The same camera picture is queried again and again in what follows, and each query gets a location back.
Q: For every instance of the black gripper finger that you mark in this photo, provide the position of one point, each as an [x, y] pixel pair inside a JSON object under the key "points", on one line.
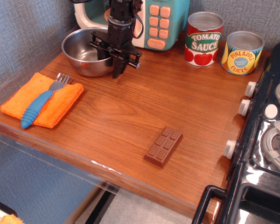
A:
{"points": [[119, 66], [103, 52]]}

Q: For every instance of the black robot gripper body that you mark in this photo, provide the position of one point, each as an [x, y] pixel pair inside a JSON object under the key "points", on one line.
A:
{"points": [[119, 38]]}

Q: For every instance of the stainless steel bowl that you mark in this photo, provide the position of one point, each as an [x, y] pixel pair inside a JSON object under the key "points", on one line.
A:
{"points": [[83, 57]]}

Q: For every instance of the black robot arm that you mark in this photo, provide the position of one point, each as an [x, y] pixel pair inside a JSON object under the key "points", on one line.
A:
{"points": [[123, 9]]}

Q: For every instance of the red tomato sauce can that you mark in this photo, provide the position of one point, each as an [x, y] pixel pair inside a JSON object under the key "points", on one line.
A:
{"points": [[203, 36]]}

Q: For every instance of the yellow pineapple slices can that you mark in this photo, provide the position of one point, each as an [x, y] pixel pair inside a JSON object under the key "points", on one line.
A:
{"points": [[242, 52]]}

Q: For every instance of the toy microwave teal and white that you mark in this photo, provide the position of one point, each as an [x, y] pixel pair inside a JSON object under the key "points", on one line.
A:
{"points": [[163, 20]]}

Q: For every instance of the orange folded cloth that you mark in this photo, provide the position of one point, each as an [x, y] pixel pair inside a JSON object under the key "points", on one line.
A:
{"points": [[54, 109]]}

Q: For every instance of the brown toy chocolate bar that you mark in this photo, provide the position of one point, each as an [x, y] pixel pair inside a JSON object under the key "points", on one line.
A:
{"points": [[163, 147]]}

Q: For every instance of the white stove knob middle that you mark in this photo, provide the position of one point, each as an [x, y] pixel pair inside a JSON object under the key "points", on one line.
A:
{"points": [[244, 106]]}

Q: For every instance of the white stove knob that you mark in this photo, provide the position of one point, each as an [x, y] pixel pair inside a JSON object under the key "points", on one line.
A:
{"points": [[229, 148], [244, 106], [250, 89]]}

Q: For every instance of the white stove knob top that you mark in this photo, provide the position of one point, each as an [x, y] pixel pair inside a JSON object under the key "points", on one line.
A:
{"points": [[250, 89]]}

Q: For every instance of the white stove knob bottom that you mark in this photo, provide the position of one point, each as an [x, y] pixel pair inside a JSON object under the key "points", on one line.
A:
{"points": [[229, 148]]}

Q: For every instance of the black toy stove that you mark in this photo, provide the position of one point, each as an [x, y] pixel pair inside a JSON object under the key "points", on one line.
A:
{"points": [[253, 180]]}

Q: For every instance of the orange object at corner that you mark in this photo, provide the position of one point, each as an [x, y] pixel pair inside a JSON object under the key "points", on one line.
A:
{"points": [[11, 219]]}

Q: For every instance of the blue handled fork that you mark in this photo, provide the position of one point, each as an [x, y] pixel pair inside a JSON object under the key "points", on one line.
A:
{"points": [[33, 110]]}

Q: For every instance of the black oven door handle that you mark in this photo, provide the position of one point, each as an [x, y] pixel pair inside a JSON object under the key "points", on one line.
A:
{"points": [[210, 192]]}

